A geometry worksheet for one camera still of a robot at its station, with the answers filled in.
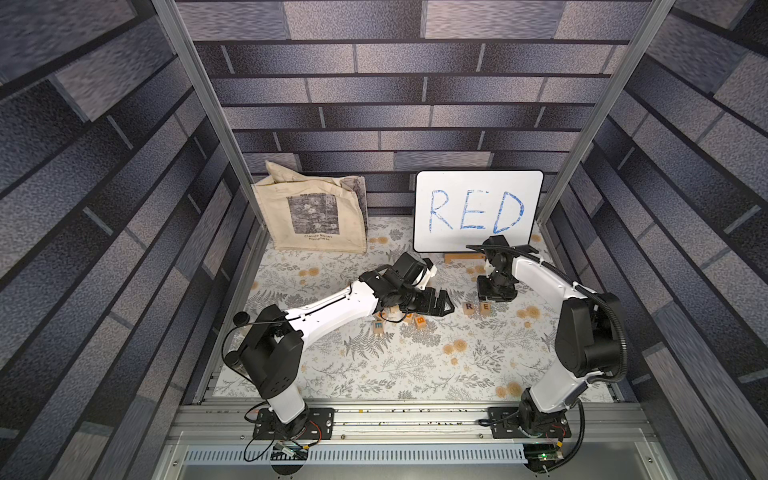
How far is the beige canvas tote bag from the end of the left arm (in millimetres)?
347

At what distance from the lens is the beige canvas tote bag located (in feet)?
3.08

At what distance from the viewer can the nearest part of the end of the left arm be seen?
0.62 metres
